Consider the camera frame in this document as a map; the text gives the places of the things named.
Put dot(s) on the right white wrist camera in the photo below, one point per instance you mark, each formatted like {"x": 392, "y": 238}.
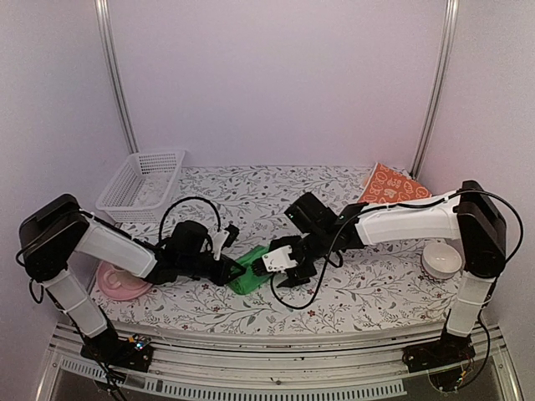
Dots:
{"x": 278, "y": 260}

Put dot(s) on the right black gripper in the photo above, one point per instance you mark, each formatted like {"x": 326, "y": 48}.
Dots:
{"x": 300, "y": 276}

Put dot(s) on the left aluminium frame post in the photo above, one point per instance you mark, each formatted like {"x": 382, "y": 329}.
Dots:
{"x": 112, "y": 64}

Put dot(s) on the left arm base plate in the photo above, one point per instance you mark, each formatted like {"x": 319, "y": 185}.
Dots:
{"x": 117, "y": 352}

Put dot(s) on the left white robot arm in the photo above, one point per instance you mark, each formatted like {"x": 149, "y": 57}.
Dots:
{"x": 50, "y": 236}

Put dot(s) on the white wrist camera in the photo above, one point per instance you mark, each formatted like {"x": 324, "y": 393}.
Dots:
{"x": 223, "y": 238}
{"x": 278, "y": 260}

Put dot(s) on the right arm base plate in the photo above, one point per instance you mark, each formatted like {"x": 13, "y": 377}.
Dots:
{"x": 436, "y": 354}

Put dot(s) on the white plastic mesh basket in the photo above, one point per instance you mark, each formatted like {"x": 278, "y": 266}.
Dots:
{"x": 143, "y": 187}

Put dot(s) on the green microfiber towel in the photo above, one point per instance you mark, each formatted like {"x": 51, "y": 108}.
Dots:
{"x": 248, "y": 281}

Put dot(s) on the aluminium frame post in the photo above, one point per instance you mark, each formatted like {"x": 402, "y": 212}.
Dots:
{"x": 444, "y": 56}
{"x": 112, "y": 64}

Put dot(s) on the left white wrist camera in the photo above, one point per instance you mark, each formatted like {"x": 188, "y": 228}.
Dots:
{"x": 223, "y": 238}

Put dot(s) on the aluminium front rail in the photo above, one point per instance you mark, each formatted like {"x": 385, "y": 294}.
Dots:
{"x": 344, "y": 366}

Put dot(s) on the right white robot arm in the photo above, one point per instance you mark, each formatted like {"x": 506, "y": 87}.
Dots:
{"x": 468, "y": 215}

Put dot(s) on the pink saucer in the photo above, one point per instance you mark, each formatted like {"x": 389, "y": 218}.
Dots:
{"x": 119, "y": 285}

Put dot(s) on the orange rabbit pattern towel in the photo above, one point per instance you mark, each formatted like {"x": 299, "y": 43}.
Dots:
{"x": 385, "y": 185}

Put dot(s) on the right aluminium frame post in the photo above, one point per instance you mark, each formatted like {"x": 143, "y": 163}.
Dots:
{"x": 444, "y": 56}

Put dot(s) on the white ceramic bowl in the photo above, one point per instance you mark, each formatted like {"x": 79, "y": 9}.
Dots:
{"x": 440, "y": 261}

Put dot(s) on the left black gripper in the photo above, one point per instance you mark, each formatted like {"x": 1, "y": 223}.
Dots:
{"x": 224, "y": 275}

